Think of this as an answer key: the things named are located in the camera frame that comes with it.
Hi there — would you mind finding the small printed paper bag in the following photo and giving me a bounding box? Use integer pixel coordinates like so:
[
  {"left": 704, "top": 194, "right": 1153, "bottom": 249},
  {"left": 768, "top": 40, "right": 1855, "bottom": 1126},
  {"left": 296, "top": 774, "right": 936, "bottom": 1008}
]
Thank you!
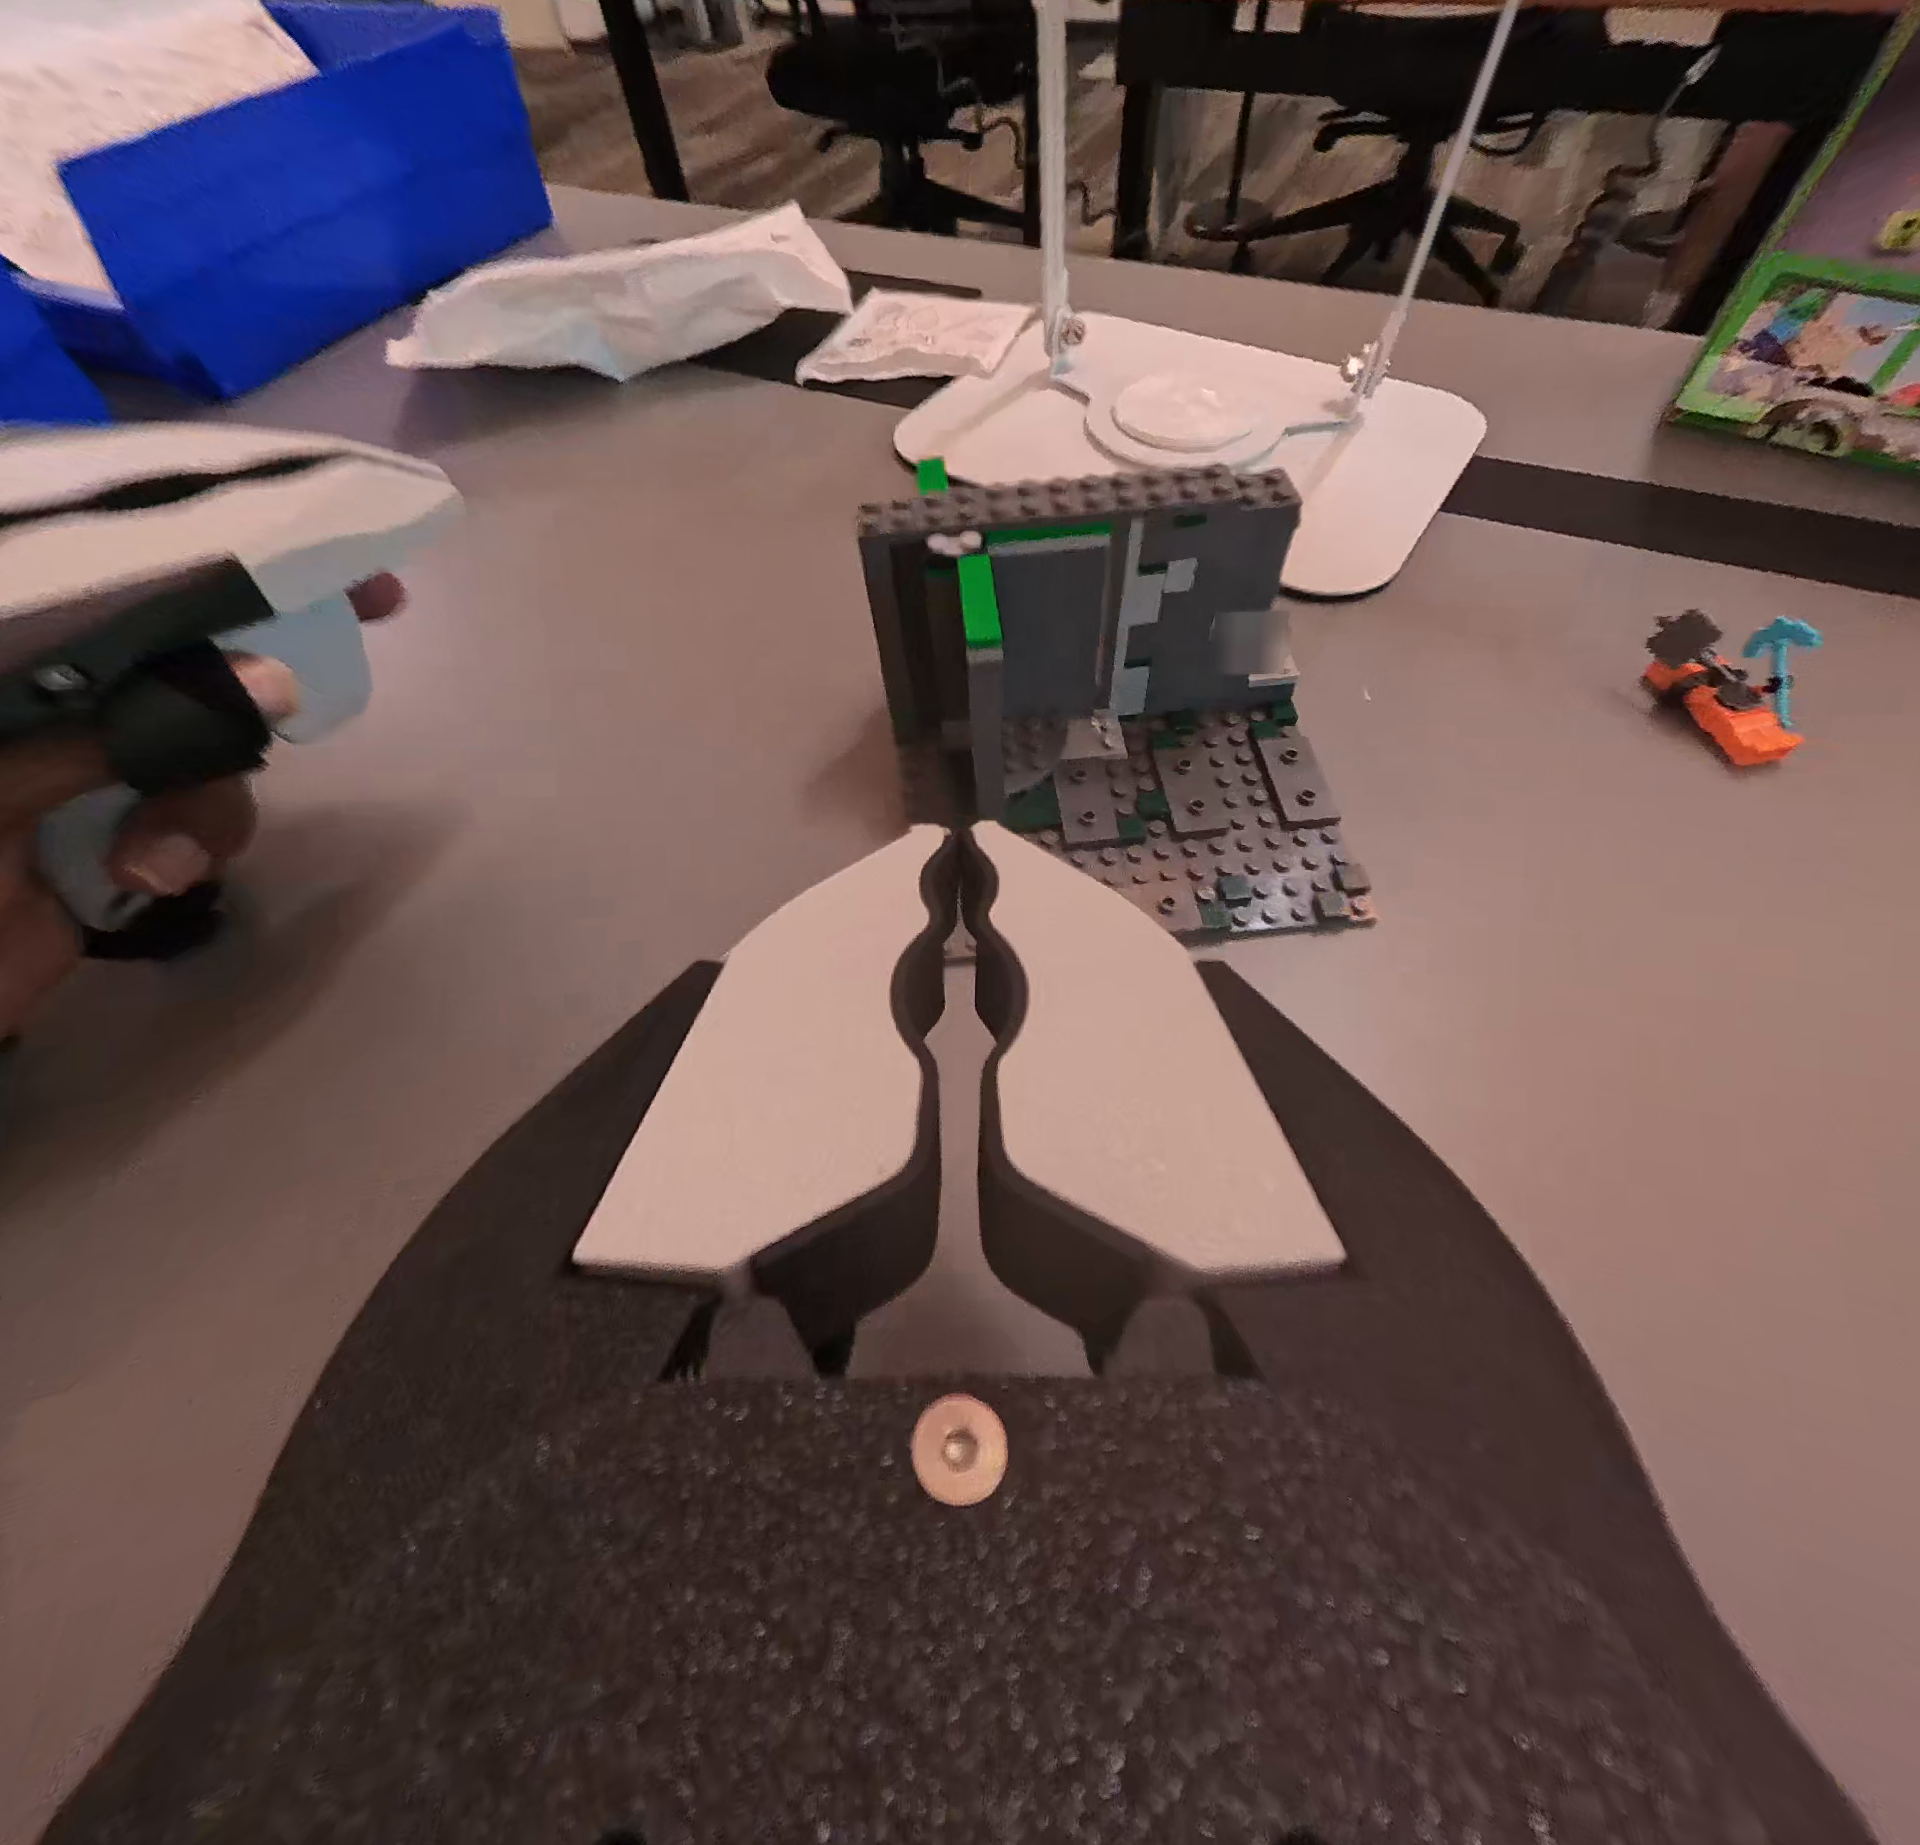
[{"left": 796, "top": 291, "right": 1041, "bottom": 385}]

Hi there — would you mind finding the white adjustable book stand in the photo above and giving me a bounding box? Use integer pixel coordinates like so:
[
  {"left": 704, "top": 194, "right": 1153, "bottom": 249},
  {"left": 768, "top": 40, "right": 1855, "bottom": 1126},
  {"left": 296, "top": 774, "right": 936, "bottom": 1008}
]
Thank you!
[{"left": 838, "top": 0, "right": 1802, "bottom": 600}]

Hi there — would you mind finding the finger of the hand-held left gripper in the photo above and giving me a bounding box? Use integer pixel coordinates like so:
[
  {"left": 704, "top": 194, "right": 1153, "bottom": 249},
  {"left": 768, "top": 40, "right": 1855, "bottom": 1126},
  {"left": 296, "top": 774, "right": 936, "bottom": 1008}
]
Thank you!
[
  {"left": 0, "top": 466, "right": 469, "bottom": 622},
  {"left": 0, "top": 425, "right": 446, "bottom": 522}
]

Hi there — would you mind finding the green toy brick set box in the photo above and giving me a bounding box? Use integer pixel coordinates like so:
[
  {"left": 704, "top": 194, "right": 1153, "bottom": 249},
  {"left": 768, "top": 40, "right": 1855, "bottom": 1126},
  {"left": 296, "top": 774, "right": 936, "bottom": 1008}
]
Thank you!
[{"left": 1664, "top": 7, "right": 1920, "bottom": 468}]

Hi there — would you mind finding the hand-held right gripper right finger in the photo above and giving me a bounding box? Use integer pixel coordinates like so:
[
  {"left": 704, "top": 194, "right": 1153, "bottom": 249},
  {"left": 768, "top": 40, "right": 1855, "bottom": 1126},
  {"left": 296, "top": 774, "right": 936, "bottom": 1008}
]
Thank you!
[{"left": 959, "top": 825, "right": 1348, "bottom": 1277}]

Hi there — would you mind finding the white crumpled paper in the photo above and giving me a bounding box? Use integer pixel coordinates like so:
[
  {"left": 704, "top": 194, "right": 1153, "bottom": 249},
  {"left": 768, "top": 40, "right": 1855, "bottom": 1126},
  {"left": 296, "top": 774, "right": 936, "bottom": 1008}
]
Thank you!
[{"left": 0, "top": 0, "right": 319, "bottom": 291}]

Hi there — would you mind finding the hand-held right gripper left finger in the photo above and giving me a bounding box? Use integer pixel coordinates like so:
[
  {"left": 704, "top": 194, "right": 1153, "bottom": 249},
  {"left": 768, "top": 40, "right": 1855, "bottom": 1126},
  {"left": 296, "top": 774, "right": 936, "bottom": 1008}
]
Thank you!
[{"left": 574, "top": 826, "right": 956, "bottom": 1285}]

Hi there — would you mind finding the black office chair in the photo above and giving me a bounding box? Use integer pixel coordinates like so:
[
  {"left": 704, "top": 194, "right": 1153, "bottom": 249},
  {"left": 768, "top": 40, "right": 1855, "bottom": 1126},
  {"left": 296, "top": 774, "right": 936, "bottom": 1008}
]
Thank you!
[{"left": 766, "top": 0, "right": 1041, "bottom": 243}]

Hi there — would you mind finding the grey brick wall model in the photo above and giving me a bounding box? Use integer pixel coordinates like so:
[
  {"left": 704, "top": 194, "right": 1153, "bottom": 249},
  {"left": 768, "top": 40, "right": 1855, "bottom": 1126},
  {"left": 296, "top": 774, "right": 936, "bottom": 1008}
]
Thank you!
[{"left": 859, "top": 455, "right": 1379, "bottom": 948}]

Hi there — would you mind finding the crumpled white paper bag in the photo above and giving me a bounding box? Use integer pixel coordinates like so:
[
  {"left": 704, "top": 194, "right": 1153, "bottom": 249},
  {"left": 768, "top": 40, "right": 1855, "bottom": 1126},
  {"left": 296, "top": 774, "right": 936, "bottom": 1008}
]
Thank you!
[{"left": 388, "top": 204, "right": 859, "bottom": 381}]

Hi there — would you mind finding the person's left hand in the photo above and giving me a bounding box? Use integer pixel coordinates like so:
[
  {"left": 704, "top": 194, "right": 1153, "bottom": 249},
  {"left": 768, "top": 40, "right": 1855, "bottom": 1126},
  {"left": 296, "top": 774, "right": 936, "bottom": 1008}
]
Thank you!
[{"left": 0, "top": 579, "right": 411, "bottom": 1047}]

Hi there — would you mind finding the grey desk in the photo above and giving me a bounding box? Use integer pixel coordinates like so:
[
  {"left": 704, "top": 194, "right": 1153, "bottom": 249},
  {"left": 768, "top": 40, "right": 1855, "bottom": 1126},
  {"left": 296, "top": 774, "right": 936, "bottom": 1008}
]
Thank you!
[{"left": 0, "top": 178, "right": 1920, "bottom": 1845}]

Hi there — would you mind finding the orange toy brick figure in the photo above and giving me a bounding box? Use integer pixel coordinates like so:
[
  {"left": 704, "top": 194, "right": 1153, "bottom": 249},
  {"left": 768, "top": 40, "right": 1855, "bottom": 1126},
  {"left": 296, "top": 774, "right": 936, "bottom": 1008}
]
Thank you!
[{"left": 1643, "top": 609, "right": 1823, "bottom": 767}]

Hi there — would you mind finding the blue plastic bin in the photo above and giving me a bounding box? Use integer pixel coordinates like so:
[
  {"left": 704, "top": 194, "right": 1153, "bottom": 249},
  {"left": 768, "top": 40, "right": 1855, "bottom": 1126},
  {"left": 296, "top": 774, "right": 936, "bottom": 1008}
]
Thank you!
[
  {"left": 59, "top": 0, "right": 556, "bottom": 401},
  {"left": 0, "top": 260, "right": 116, "bottom": 429}
]

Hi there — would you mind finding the long dark grey studded plate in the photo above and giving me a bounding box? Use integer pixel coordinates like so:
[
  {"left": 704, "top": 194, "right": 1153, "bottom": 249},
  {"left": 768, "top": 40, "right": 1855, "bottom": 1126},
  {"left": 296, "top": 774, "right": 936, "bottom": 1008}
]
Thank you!
[{"left": 859, "top": 468, "right": 1300, "bottom": 544}]

